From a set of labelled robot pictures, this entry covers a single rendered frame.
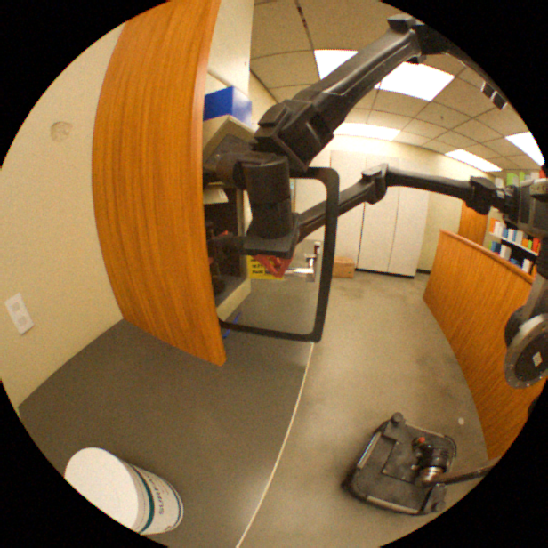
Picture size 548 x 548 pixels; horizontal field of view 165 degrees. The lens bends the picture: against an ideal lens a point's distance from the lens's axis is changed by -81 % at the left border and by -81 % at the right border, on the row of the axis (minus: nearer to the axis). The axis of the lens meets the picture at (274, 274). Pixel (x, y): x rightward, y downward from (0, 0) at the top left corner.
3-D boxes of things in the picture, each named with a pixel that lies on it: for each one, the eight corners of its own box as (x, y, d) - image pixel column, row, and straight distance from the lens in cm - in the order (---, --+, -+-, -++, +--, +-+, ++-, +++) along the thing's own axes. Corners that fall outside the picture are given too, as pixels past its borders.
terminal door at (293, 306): (213, 324, 57) (194, 174, 46) (320, 342, 50) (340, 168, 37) (211, 326, 56) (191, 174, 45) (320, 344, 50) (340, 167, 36)
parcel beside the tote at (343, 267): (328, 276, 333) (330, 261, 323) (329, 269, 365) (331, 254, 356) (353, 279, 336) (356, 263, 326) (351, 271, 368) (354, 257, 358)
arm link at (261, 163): (258, 159, 21) (297, 149, 24) (227, 156, 27) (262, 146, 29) (266, 215, 23) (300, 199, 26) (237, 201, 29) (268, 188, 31)
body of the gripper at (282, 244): (244, 257, 27) (231, 213, 23) (263, 220, 35) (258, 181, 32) (289, 261, 25) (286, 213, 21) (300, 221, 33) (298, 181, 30)
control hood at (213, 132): (184, 167, 46) (185, 126, 49) (247, 174, 73) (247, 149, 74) (228, 158, 39) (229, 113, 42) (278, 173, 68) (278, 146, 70)
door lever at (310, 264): (270, 267, 40) (270, 255, 39) (317, 271, 39) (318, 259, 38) (263, 278, 35) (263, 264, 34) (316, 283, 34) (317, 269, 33)
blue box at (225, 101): (195, 128, 50) (197, 97, 54) (218, 136, 57) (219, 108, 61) (231, 117, 44) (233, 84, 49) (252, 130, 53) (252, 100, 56)
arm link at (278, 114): (290, 100, 25) (323, 142, 30) (239, 109, 34) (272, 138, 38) (236, 181, 21) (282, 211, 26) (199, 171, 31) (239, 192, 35)
